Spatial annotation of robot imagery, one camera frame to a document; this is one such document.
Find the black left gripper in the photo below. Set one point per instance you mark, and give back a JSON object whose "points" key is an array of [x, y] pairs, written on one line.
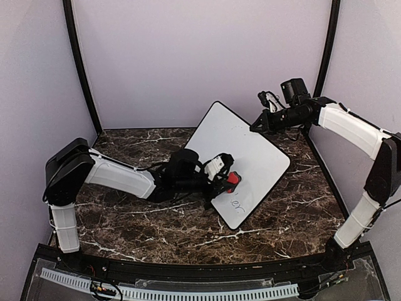
{"points": [[217, 187]]}

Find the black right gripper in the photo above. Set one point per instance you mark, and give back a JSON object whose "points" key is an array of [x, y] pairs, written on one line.
{"points": [[267, 126]]}

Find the white whiteboard black frame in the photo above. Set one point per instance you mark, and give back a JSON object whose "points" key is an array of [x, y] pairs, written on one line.
{"points": [[258, 161]]}

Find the red bone-shaped eraser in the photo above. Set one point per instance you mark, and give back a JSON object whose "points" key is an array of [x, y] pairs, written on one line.
{"points": [[233, 180]]}

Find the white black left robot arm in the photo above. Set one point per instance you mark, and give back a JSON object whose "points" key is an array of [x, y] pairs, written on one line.
{"points": [[78, 167]]}

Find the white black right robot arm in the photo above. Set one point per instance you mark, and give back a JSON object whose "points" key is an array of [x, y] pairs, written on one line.
{"points": [[381, 148]]}

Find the black right whiteboard foot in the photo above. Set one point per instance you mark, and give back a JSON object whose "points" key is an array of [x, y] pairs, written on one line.
{"points": [[207, 205]]}

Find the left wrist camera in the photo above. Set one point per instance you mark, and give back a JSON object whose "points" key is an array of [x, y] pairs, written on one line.
{"points": [[186, 163]]}

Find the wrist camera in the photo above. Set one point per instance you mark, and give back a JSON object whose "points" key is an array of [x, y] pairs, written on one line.
{"points": [[186, 163], [294, 93]]}

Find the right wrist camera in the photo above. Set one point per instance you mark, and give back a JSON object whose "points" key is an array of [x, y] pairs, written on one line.
{"points": [[294, 93]]}

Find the black right corner post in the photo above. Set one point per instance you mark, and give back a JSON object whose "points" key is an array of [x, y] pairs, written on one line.
{"points": [[328, 47]]}

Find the black corner post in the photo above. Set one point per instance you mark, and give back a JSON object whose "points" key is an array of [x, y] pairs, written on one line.
{"points": [[79, 65], [328, 47]]}

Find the white slotted cable duct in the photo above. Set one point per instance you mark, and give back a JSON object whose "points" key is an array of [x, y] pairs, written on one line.
{"points": [[159, 290]]}

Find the black curved front rail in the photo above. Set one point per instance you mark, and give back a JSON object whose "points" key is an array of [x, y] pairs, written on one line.
{"points": [[303, 269]]}

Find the black left corner post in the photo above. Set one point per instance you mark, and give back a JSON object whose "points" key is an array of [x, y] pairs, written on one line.
{"points": [[79, 65]]}

